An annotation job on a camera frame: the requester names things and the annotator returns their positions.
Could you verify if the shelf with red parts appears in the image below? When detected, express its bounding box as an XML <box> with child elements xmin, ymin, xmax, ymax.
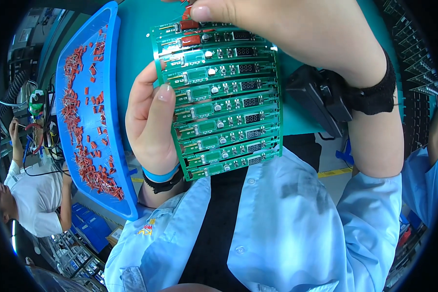
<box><xmin>385</xmin><ymin>215</ymin><xmax>426</xmax><ymax>287</ymax></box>

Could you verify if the person's body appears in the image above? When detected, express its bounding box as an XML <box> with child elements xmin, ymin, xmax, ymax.
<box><xmin>104</xmin><ymin>133</ymin><xmax>403</xmax><ymax>292</ymax></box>

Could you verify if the metal storage shelf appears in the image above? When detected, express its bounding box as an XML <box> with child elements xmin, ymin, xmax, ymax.
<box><xmin>46</xmin><ymin>232</ymin><xmax>107</xmax><ymax>291</ymax></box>

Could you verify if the stack of blue boxes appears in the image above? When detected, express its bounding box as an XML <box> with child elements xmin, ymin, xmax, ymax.
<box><xmin>71</xmin><ymin>202</ymin><xmax>112</xmax><ymax>253</ymax></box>

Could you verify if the rack of circuit boards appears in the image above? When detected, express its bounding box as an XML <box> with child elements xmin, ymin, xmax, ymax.
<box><xmin>374</xmin><ymin>0</ymin><xmax>438</xmax><ymax>158</ymax></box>

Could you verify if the blue wristband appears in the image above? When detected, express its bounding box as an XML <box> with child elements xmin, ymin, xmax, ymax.
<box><xmin>142</xmin><ymin>162</ymin><xmax>181</xmax><ymax>183</ymax></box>

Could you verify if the person's left hand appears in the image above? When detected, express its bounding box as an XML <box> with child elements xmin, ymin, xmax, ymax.
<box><xmin>125</xmin><ymin>60</ymin><xmax>183</xmax><ymax>176</ymax></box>

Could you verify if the person's right hand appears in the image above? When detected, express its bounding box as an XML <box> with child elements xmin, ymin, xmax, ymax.
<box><xmin>161</xmin><ymin>0</ymin><xmax>387</xmax><ymax>88</ymax></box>

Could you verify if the cardboard box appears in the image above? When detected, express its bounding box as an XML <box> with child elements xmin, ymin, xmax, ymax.
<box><xmin>105</xmin><ymin>225</ymin><xmax>125</xmax><ymax>247</ymax></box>

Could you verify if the green circuit board panel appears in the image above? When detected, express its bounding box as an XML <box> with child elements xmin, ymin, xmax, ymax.
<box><xmin>150</xmin><ymin>20</ymin><xmax>284</xmax><ymax>182</ymax></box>

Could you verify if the black wrist band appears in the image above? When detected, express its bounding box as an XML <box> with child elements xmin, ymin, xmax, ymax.
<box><xmin>285</xmin><ymin>49</ymin><xmax>397</xmax><ymax>138</ymax></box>
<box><xmin>143</xmin><ymin>169</ymin><xmax>185</xmax><ymax>194</ymax></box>

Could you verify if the blue strap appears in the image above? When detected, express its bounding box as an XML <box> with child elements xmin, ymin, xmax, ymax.
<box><xmin>335</xmin><ymin>139</ymin><xmax>355</xmax><ymax>167</ymax></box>

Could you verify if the workbench equipment with cables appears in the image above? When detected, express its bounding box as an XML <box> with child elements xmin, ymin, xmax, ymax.
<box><xmin>0</xmin><ymin>69</ymin><xmax>65</xmax><ymax>176</ymax></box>

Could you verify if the blue plastic tray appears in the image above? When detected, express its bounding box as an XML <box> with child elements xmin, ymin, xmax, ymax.
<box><xmin>55</xmin><ymin>1</ymin><xmax>139</xmax><ymax>222</ymax></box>

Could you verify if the pile of red capacitors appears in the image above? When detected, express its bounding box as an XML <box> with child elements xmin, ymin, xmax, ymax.
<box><xmin>61</xmin><ymin>25</ymin><xmax>126</xmax><ymax>201</ymax></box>

